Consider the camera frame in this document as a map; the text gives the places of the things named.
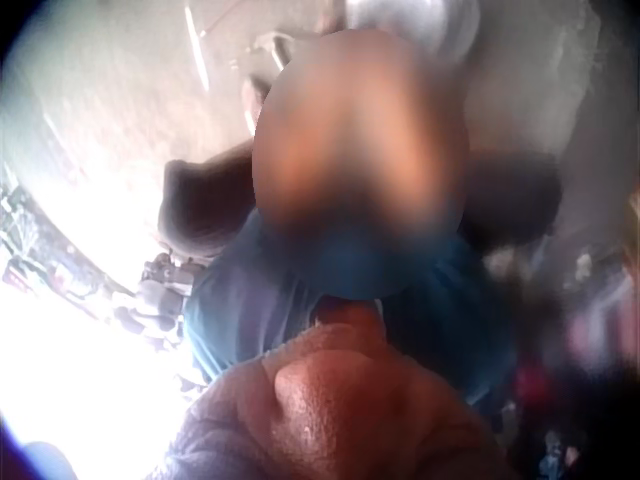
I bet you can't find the heap of grey metal parts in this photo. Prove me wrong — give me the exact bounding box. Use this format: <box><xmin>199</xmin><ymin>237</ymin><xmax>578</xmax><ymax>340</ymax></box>
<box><xmin>0</xmin><ymin>182</ymin><xmax>199</xmax><ymax>396</ymax></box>

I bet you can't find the heap of dark colourful items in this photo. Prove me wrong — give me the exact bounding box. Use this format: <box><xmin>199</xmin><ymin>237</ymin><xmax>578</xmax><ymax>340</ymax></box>
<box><xmin>492</xmin><ymin>244</ymin><xmax>640</xmax><ymax>480</ymax></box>

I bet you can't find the round metal pot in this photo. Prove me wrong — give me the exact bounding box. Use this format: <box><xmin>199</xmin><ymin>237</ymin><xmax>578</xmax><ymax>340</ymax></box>
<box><xmin>343</xmin><ymin>0</ymin><xmax>484</xmax><ymax>57</ymax></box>

